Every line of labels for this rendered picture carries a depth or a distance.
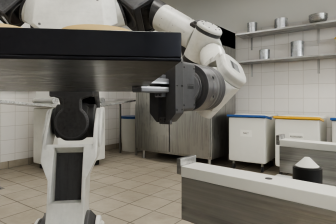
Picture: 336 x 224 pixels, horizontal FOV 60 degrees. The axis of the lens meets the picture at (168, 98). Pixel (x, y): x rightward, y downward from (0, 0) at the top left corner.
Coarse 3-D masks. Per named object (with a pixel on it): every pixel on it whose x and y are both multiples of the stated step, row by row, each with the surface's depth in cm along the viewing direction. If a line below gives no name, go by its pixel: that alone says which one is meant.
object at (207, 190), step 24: (192, 168) 32; (216, 168) 31; (192, 192) 32; (216, 192) 30; (240, 192) 28; (264, 192) 26; (288, 192) 25; (312, 192) 24; (192, 216) 32; (216, 216) 30; (240, 216) 28; (264, 216) 26; (288, 216) 25; (312, 216) 24
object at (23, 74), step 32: (0, 32) 14; (32, 32) 14; (64, 32) 14; (96, 32) 14; (128, 32) 14; (160, 32) 15; (0, 64) 16; (32, 64) 16; (64, 64) 16; (96, 64) 16; (128, 64) 16; (160, 64) 16
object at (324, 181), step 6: (294, 168) 34; (300, 168) 34; (306, 168) 33; (312, 168) 33; (318, 168) 33; (294, 174) 34; (300, 174) 34; (306, 174) 33; (312, 174) 33; (318, 174) 33; (306, 180) 33; (312, 180) 33; (318, 180) 33; (324, 180) 48; (330, 180) 48
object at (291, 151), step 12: (288, 144) 53; (300, 144) 52; (312, 144) 50; (324, 144) 49; (288, 156) 53; (300, 156) 52; (312, 156) 50; (324, 156) 49; (288, 168) 53; (324, 168) 49
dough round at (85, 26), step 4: (76, 24) 16; (80, 24) 16; (84, 24) 16; (88, 24) 16; (92, 24) 16; (96, 24) 16; (100, 24) 16; (64, 28) 17; (68, 28) 16; (72, 28) 16; (76, 28) 16; (80, 28) 16; (84, 28) 16; (88, 28) 16; (92, 28) 16; (96, 28) 16; (100, 28) 16; (104, 28) 16; (108, 28) 16; (112, 28) 16; (116, 28) 17; (120, 28) 17; (124, 28) 17
